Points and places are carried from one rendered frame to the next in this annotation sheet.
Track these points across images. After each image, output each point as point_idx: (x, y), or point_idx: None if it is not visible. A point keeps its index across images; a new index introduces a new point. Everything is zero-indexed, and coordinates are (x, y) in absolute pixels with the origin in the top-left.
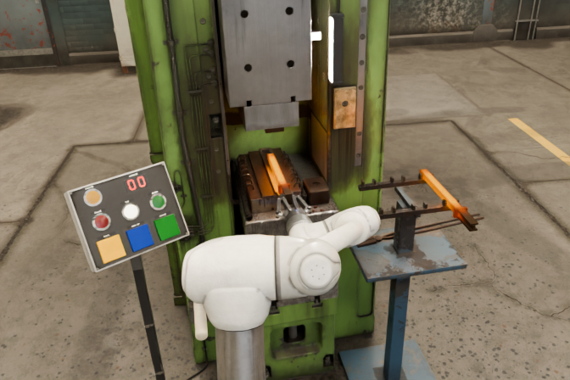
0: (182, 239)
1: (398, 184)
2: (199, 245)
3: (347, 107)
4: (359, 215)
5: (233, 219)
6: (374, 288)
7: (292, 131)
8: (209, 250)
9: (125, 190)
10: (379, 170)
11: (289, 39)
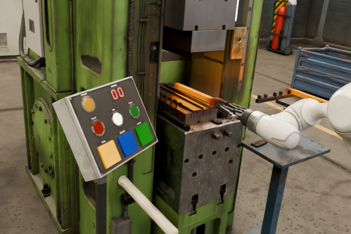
0: None
1: (278, 97)
2: (350, 85)
3: (240, 42)
4: (315, 102)
5: None
6: (237, 189)
7: (175, 70)
8: None
9: (110, 99)
10: (249, 94)
11: None
